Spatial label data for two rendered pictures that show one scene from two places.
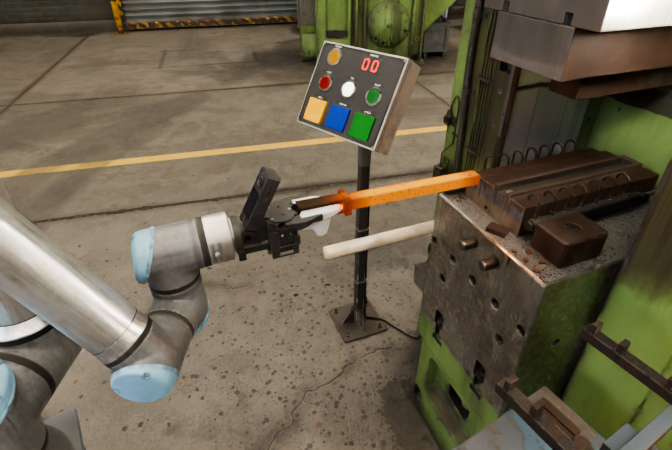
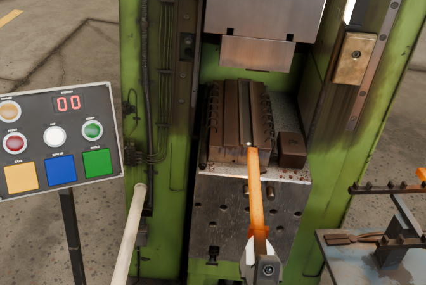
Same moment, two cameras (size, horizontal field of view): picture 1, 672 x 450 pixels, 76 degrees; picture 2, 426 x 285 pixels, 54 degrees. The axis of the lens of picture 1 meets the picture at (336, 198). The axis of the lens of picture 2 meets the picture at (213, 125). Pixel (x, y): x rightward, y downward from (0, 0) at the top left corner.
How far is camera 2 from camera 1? 96 cm
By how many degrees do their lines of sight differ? 57
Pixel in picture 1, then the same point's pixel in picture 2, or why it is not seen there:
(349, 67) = (40, 114)
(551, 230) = (293, 152)
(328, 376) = not seen: outside the picture
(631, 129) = not seen: hidden behind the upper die
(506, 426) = (334, 263)
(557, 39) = (283, 49)
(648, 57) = not seen: hidden behind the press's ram
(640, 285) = (319, 149)
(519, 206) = (266, 149)
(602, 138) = (210, 69)
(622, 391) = (319, 201)
